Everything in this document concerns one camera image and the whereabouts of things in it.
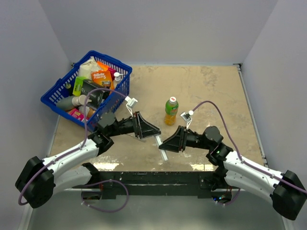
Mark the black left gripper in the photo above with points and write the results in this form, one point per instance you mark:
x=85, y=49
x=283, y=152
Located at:
x=145, y=130

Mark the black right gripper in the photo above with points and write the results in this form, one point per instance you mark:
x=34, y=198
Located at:
x=177, y=142

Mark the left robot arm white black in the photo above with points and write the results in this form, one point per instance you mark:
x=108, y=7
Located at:
x=41, y=179

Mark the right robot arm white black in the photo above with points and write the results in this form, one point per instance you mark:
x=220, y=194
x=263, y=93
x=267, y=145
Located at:
x=283, y=190

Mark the orange juice bottle green label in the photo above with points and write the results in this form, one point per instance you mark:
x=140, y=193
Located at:
x=171, y=109

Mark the amber bottle white label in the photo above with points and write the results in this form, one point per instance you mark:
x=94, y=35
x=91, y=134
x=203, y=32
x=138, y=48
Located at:
x=88, y=111

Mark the white pump bottle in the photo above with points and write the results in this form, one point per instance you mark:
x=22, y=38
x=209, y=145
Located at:
x=117, y=79

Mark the blue plastic basket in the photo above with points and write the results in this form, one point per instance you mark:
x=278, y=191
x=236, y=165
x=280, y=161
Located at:
x=110, y=104

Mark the orange razor blade package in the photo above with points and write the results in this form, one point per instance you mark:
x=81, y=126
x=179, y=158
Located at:
x=103, y=78

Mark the pink product box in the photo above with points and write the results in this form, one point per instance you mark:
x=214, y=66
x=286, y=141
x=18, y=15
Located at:
x=75, y=113

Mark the lime green box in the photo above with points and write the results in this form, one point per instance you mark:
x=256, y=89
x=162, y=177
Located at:
x=78, y=85

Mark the beige cloth bag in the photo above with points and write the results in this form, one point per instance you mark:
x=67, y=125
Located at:
x=88, y=67

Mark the grey bottle beige cap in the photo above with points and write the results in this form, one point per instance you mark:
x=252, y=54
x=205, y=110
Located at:
x=71, y=102

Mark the clear handle screwdriver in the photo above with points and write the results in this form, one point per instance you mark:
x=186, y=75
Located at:
x=136, y=138

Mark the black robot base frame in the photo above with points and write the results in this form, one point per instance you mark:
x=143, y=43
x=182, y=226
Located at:
x=199, y=184

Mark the aluminium table edge rail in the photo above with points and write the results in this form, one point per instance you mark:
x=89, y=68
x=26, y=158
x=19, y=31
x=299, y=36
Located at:
x=263, y=156

